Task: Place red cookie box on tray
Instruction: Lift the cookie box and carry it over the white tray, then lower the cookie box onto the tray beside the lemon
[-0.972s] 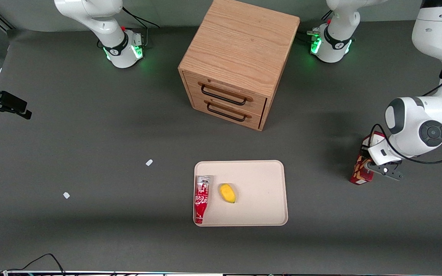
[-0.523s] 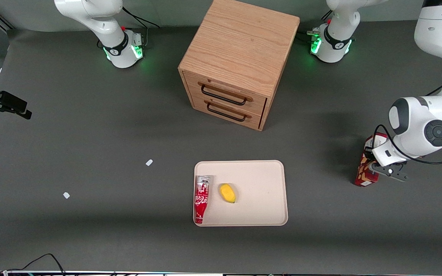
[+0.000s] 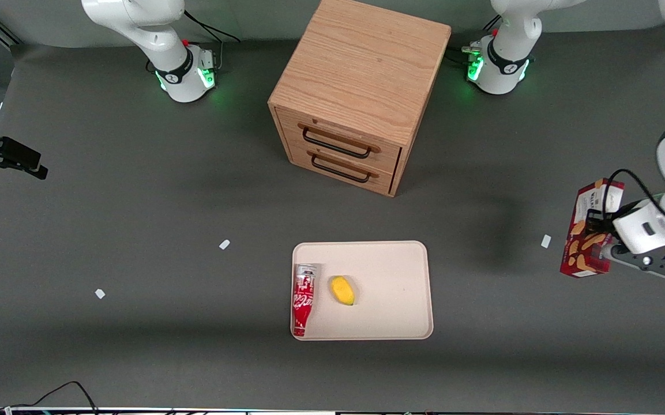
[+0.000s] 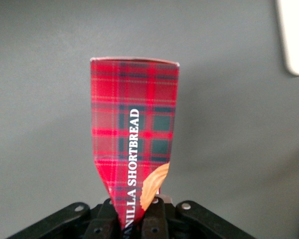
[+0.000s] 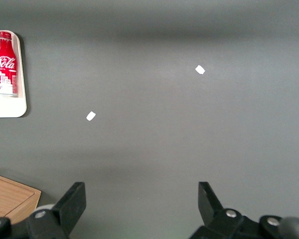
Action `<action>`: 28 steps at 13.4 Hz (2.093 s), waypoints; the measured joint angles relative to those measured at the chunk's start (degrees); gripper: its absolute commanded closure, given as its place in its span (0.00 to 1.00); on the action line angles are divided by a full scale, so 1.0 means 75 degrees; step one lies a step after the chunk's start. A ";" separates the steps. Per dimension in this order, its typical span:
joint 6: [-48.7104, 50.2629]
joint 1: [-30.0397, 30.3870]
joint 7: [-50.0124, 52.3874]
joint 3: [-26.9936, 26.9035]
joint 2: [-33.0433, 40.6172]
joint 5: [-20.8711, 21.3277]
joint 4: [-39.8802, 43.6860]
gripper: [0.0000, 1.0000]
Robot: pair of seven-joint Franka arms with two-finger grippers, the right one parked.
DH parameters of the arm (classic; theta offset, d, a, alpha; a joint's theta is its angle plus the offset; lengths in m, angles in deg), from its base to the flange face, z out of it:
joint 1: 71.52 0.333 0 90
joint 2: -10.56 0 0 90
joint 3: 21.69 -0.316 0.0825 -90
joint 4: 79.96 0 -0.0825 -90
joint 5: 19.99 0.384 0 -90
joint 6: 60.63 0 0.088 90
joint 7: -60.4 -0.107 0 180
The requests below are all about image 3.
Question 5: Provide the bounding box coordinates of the black arm base cable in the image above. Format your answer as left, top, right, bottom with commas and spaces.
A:
446, 16, 503, 65
184, 10, 241, 44

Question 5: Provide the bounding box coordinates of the yellow mango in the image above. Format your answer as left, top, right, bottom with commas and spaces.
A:
330, 276, 356, 307

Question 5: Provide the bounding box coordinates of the black cable on table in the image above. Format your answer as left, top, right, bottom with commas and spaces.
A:
0, 381, 100, 413

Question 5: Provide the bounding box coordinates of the wooden drawer front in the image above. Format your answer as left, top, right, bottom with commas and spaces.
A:
277, 107, 403, 175
287, 141, 397, 195

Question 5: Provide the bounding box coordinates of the black right arm base cable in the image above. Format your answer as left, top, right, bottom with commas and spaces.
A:
184, 10, 241, 44

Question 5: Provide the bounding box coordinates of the black left arm base cable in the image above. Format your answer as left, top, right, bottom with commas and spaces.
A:
446, 16, 503, 65

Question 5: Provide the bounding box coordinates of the black metal drawer handle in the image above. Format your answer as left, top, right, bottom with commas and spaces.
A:
307, 151, 379, 184
298, 122, 381, 160

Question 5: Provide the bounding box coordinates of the wooden drawer cabinet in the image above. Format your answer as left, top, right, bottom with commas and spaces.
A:
268, 0, 452, 198

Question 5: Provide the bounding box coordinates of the beige plastic tray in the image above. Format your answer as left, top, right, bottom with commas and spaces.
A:
291, 240, 434, 341

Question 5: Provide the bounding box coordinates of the red cola can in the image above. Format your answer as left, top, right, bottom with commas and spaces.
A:
292, 263, 317, 337

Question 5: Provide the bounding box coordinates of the red cookie box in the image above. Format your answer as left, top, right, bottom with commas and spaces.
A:
559, 178, 625, 279

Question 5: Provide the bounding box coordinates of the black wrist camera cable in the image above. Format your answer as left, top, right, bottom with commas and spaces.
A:
602, 168, 665, 237

